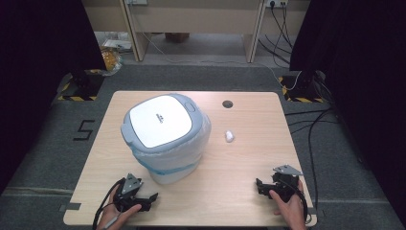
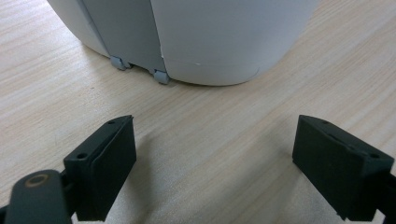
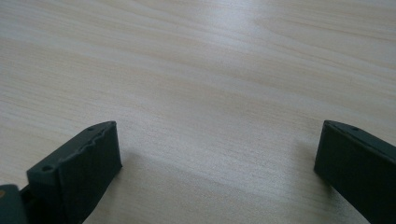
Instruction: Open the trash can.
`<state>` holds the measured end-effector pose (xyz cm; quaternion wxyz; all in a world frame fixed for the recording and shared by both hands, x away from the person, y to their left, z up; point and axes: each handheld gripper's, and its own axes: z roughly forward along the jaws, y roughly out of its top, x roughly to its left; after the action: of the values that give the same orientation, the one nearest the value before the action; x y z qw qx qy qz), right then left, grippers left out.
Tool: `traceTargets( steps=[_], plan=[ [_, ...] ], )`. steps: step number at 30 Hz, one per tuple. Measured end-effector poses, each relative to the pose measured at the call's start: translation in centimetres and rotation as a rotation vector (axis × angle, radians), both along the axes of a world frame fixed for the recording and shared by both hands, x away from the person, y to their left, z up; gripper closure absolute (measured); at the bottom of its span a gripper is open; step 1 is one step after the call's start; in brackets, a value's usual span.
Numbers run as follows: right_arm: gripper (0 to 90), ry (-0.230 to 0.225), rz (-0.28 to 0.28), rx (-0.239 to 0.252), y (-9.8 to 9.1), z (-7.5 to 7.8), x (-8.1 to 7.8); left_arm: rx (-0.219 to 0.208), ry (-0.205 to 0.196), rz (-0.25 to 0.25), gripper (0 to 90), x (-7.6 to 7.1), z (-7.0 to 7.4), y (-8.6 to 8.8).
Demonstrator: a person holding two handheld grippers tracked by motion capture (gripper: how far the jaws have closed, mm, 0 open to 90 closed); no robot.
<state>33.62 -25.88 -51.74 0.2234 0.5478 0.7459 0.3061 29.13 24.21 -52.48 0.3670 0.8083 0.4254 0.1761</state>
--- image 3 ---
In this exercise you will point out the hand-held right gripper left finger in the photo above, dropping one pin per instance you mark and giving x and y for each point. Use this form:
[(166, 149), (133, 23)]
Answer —
[(84, 174)]

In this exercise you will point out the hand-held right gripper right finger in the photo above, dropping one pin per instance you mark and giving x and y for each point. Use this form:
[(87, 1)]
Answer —
[(358, 168)]

